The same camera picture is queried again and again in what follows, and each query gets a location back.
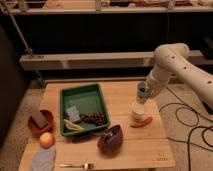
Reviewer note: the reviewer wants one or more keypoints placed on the orange carrot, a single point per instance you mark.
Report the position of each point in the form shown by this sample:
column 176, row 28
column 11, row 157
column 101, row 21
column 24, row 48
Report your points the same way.
column 142, row 123

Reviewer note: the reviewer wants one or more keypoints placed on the orange bowl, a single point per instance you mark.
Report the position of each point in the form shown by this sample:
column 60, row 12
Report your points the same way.
column 35, row 129

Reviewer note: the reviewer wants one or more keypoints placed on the wooden table board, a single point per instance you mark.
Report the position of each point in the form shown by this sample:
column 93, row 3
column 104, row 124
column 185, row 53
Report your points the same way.
column 146, row 147

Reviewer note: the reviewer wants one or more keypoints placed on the grey metal rail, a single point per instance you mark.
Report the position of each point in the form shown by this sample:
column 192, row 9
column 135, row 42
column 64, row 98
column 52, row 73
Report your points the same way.
column 87, row 61

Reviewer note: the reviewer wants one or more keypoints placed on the bunch of dark grapes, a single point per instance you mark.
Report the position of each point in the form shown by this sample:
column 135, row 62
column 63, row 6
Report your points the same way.
column 94, row 118

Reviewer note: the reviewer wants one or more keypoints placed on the grey sponge block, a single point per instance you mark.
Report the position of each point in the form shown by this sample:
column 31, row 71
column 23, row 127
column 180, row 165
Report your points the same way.
column 39, row 119

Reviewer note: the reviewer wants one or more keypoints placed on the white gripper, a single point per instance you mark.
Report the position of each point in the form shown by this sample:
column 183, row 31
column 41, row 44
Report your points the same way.
column 151, row 88

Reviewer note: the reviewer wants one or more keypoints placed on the white cup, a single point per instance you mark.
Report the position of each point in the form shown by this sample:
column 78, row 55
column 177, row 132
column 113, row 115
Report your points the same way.
column 138, row 110

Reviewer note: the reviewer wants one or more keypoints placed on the blue sponge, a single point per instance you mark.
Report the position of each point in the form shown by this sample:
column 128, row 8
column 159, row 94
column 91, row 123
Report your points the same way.
column 73, row 114

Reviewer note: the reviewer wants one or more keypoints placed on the green plastic tray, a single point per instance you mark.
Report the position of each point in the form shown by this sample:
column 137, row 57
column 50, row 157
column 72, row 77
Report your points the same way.
column 88, row 99

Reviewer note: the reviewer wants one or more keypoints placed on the metal fork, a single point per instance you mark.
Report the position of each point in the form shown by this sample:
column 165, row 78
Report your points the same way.
column 85, row 166

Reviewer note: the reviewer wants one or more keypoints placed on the light blue cloth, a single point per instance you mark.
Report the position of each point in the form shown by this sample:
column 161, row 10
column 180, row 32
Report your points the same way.
column 44, row 159

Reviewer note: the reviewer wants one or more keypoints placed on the orange fruit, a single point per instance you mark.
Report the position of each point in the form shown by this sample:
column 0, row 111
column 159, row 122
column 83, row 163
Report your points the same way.
column 46, row 140

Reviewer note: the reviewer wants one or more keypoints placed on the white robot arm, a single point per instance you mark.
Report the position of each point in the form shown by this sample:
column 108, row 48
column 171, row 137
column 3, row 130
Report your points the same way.
column 173, row 59

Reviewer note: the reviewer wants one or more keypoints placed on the dark brown bowl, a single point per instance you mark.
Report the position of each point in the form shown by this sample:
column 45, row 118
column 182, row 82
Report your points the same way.
column 111, row 140

